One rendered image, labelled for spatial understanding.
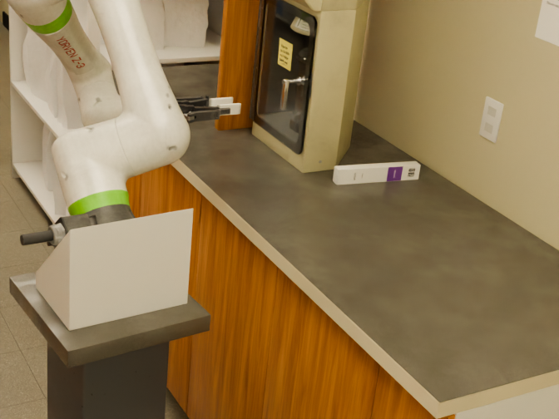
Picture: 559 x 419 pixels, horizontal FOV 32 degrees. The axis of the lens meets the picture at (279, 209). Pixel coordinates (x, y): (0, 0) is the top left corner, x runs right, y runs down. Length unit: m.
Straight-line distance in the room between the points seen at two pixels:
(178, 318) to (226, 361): 0.77
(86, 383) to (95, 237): 0.34
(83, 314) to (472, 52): 1.38
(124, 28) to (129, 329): 0.63
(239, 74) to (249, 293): 0.76
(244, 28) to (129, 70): 0.95
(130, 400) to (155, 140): 0.57
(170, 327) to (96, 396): 0.22
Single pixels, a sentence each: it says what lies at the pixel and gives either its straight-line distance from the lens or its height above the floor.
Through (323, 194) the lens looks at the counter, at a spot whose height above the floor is 0.94.
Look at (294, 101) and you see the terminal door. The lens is 2.79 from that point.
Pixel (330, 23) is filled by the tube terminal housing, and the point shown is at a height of 1.38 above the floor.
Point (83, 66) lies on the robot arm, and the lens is 2.48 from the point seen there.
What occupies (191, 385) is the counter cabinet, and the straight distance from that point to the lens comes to 3.09.
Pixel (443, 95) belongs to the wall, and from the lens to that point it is 2.95.
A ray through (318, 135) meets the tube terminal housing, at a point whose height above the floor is 1.05.
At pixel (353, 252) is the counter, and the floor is 0.94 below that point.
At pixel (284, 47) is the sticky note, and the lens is 2.82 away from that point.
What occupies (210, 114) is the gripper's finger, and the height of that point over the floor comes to 1.15.
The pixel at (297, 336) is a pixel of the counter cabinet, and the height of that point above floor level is 0.74.
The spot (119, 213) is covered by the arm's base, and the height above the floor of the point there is 1.14.
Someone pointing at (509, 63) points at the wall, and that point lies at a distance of 2.73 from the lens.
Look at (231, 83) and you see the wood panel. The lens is 3.03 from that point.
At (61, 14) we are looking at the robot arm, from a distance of 2.28.
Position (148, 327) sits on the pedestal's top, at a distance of 2.03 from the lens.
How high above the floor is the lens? 2.03
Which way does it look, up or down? 25 degrees down
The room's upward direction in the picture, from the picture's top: 6 degrees clockwise
